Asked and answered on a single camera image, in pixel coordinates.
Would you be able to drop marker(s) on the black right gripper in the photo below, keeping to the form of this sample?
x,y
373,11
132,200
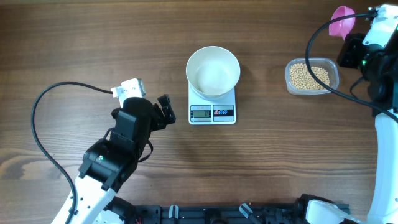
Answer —
x,y
354,42

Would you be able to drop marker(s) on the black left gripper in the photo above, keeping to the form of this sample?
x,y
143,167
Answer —
x,y
159,121

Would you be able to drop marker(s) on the pink plastic measuring scoop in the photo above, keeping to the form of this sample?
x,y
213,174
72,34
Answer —
x,y
343,27

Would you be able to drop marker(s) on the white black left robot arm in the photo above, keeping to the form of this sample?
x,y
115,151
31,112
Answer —
x,y
109,162

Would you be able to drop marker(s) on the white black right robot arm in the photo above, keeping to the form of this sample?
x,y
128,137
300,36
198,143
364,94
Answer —
x,y
375,55

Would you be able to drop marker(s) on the white digital kitchen scale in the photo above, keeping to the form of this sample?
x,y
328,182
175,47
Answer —
x,y
220,110

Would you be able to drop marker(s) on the white bowl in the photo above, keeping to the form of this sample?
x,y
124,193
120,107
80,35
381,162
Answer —
x,y
213,71

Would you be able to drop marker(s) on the soybeans in container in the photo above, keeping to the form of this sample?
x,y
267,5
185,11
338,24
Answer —
x,y
302,79

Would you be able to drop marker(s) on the clear plastic container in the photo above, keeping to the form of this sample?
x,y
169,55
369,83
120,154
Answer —
x,y
325,63

